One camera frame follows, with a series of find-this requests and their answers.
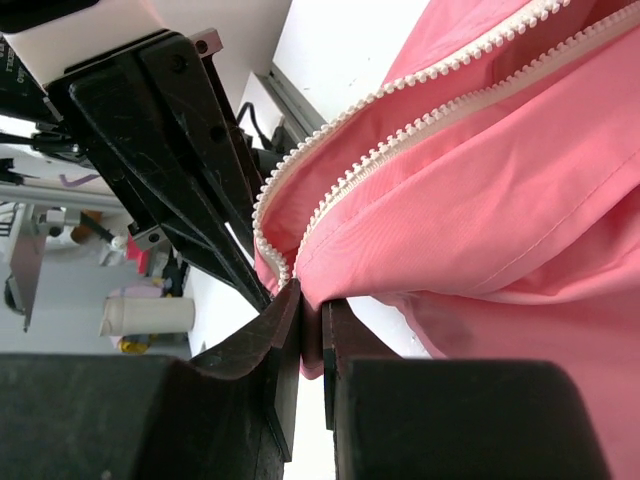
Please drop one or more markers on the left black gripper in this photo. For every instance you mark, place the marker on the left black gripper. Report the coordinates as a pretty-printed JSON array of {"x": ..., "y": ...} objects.
[{"x": 155, "y": 117}]

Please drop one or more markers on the white cylindrical roll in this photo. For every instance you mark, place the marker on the white cylindrical roll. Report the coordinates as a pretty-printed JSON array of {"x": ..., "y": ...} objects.
[{"x": 124, "y": 316}]

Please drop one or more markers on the pink hooded zip jacket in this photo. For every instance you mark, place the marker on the pink hooded zip jacket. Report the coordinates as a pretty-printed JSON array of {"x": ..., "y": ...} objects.
[{"x": 489, "y": 191}]

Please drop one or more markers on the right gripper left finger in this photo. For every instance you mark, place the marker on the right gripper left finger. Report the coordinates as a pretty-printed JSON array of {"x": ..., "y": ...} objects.
[{"x": 228, "y": 413}]

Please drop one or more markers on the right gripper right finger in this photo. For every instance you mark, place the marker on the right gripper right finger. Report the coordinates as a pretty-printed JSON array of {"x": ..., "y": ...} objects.
[{"x": 395, "y": 418}]

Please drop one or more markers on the aluminium table frame rail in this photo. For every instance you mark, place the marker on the aluminium table frame rail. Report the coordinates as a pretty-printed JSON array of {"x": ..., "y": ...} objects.
[{"x": 301, "y": 118}]

